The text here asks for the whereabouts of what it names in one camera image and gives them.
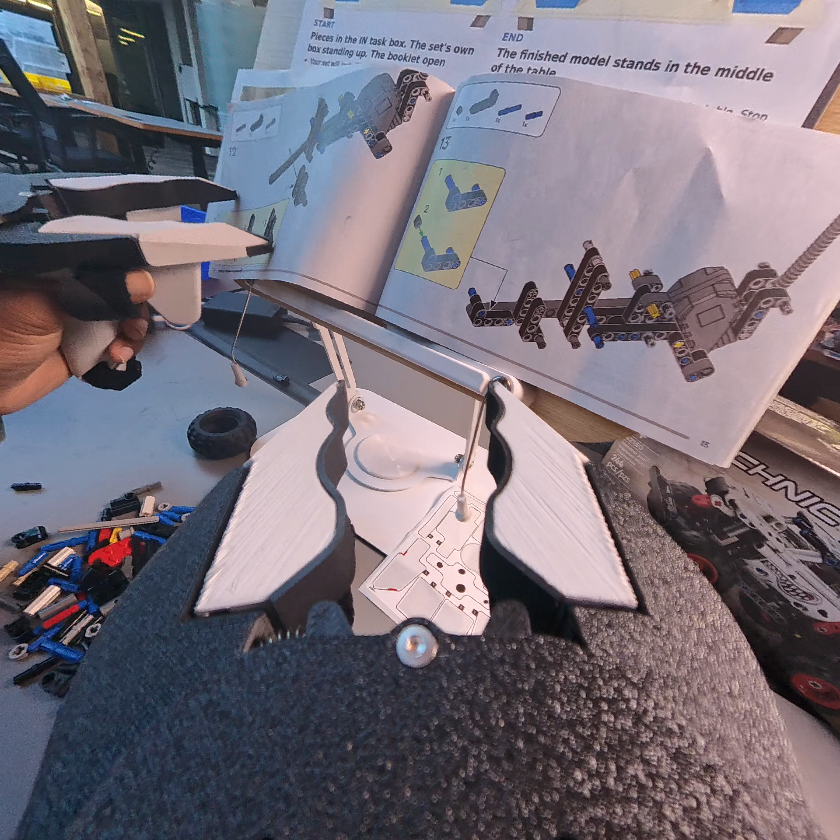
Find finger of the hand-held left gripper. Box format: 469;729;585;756
40;218;271;267
50;175;240;224

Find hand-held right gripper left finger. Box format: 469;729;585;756
195;385;358;637

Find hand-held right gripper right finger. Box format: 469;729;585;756
479;384;640;637

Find pile of small building pieces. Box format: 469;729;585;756
0;479;198;697

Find building instruction booklet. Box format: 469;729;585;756
210;66;840;467

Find wooden background desk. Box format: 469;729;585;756
0;86;224;145

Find grey desk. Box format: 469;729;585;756
0;322;840;840

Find white printed task sheet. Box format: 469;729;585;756
256;0;840;132

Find person's left hand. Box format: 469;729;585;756
0;269;154;414

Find black toy tyre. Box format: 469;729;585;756
187;407;258;460

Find white sticker sheet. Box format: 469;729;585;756
361;493;500;637

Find white book stand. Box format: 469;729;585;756
237;269;631;559

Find wooden pillar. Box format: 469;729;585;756
56;0;116;106

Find black power adapter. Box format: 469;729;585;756
191;289;336;391

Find toy truck box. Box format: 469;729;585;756
604;434;840;716

